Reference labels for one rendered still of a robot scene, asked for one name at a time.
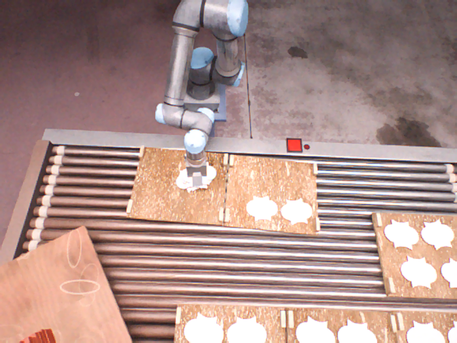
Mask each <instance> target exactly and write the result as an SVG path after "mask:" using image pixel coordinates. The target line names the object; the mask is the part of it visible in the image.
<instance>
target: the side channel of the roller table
mask: <svg viewBox="0 0 457 343"><path fill-rule="evenodd" d="M53 147H54V144H53V143H52V142H51V141H50V140H37V141H36V143H35V147H34V149H33V153H32V156H31V160H30V162H29V166H28V168H27V172H26V174H25V177H24V181H23V184H22V188H21V190H20V192H19V194H18V198H17V200H16V204H15V206H14V211H13V213H12V217H11V220H10V223H9V226H8V228H7V232H6V235H5V239H4V241H3V245H2V247H1V251H0V266H2V265H5V264H6V263H9V262H10V261H12V260H13V259H15V258H17V257H19V256H20V255H21V254H22V253H27V251H23V249H22V245H23V244H24V243H25V242H26V241H29V242H30V241H31V240H28V239H27V231H28V230H29V229H34V227H31V226H30V222H31V219H32V218H37V216H34V214H33V210H34V208H35V207H36V206H40V205H37V198H38V197H39V196H44V195H41V194H40V192H39V190H40V187H42V186H47V184H44V176H45V175H49V174H47V172H46V168H47V166H49V165H51V164H50V162H49V159H50V157H51V156H54V155H53V154H52V148H53Z"/></svg>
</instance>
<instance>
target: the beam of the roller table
mask: <svg viewBox="0 0 457 343"><path fill-rule="evenodd" d="M184 137H185V135H166V134H151V133H123V132H109V131H80V130H66V129H46V130H45V132H44V136H43V138H42V140H50V141H51V142H52V143H53V144H54V146H66V147H78V148H109V149H123V150H140V149H141V146H147V147H156V148H170V149H178V150H185V147H184ZM305 144H309V145H310V149H308V150H307V149H305V148H304V147H303V145H305ZM302 149H303V151H302V154H299V153H287V152H286V140H266V139H252V138H237V137H208V140H207V143H206V146H205V152H208V153H216V154H228V155H243V156H258V157H287V158H302V159H332V160H347V161H377V162H392V163H422V164H437V165H443V164H450V165H454V164H456V163H457V148H438V147H423V146H395V145H380V144H351V143H337V142H309V141H302Z"/></svg>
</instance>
